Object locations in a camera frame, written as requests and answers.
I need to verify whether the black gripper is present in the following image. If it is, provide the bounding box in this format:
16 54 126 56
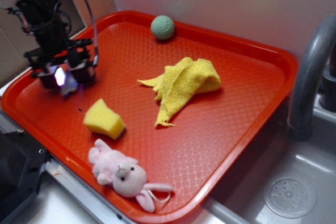
24 38 98 89

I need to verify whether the brown wood chip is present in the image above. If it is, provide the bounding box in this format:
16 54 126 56
60 76 78 97

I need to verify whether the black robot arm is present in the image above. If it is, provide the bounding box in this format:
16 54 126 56
1 0 99 89

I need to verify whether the yellow sponge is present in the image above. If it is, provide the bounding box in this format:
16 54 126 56
83 99 126 140

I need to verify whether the pink plush bunny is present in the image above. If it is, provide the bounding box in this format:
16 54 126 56
88 139 174 213

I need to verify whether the green dimpled ball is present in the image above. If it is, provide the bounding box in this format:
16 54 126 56
151 15 175 40

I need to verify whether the yellow cloth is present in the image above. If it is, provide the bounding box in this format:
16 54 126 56
138 57 222 127

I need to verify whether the red plastic tray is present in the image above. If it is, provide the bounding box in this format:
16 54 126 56
1 11 298 223

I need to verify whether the grey toy sink basin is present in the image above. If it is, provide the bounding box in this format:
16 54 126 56
203 102 335 223

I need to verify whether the grey toy faucet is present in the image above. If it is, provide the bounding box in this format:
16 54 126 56
287 14 335 141

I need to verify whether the round sink drain cover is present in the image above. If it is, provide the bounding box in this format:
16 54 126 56
263 174 317 219

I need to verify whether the black metal bracket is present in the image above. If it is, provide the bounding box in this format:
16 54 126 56
1 132 49 223

